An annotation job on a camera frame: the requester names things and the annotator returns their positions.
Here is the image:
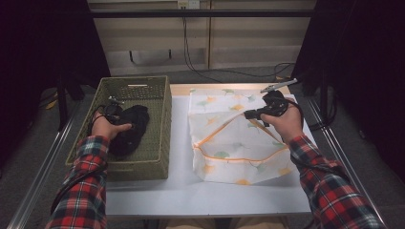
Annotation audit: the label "leaf print mesh laundry bag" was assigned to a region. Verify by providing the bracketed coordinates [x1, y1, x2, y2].
[187, 88, 302, 186]

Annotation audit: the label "black cloth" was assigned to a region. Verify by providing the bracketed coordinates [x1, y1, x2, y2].
[109, 104, 151, 157]

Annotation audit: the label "black hanging cable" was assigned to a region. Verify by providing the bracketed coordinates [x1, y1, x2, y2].
[181, 8, 295, 84]

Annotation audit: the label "dark curtain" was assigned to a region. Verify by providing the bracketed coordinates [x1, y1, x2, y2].
[290, 0, 405, 182]
[0, 0, 111, 166]

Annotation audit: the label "person's right hand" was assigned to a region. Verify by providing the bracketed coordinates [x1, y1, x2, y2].
[261, 99, 305, 144]

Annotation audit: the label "black stand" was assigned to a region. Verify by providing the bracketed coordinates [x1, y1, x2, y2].
[319, 63, 330, 125]
[56, 74, 85, 132]

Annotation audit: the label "wall socket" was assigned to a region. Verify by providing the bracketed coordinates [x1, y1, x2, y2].
[177, 0, 201, 10]

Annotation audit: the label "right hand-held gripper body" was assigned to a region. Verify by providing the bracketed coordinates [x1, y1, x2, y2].
[260, 78, 299, 119]

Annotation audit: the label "black horizontal bar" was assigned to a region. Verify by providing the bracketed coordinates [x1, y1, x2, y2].
[90, 9, 314, 18]

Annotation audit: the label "person's tan trouser legs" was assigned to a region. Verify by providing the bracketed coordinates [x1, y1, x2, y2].
[165, 217, 288, 229]

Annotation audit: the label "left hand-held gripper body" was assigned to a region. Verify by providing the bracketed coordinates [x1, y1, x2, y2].
[104, 96, 128, 125]

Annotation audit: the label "person's left hand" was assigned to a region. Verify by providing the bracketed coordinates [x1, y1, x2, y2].
[91, 111, 133, 140]

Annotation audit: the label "green woven basket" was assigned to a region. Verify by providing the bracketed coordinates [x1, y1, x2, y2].
[65, 75, 173, 183]

